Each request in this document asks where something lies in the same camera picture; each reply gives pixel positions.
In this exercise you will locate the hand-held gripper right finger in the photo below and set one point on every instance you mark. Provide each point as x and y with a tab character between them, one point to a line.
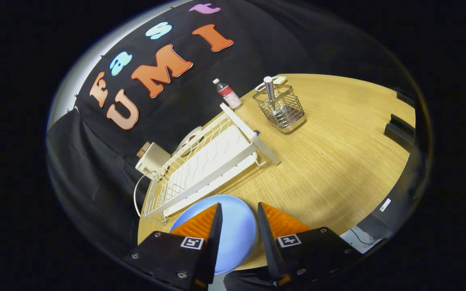
271	250

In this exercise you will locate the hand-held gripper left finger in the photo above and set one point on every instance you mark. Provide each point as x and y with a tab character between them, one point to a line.
212	250

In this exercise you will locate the blue plate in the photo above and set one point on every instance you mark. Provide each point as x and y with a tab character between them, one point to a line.
237	234

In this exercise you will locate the white round plate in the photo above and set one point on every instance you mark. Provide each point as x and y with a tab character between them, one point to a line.
192	131

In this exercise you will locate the person's dark clothing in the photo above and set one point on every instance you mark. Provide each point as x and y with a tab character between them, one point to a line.
249	281

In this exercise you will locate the white ridged drip tray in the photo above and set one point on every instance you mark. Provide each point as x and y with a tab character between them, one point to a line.
217	157

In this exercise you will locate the white toaster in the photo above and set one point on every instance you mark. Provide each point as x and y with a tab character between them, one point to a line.
152	159

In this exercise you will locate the toast slice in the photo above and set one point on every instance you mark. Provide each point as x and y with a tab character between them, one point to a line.
143	150

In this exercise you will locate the black backdrop cloth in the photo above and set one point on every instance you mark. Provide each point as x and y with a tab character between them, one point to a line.
95	161

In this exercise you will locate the clear bottle with red label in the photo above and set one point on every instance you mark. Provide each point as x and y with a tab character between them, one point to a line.
231	98

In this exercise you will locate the white divided sauce tray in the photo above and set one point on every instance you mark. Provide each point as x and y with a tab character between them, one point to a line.
279	79

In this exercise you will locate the black chair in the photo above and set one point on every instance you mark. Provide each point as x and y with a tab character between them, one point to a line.
399	129

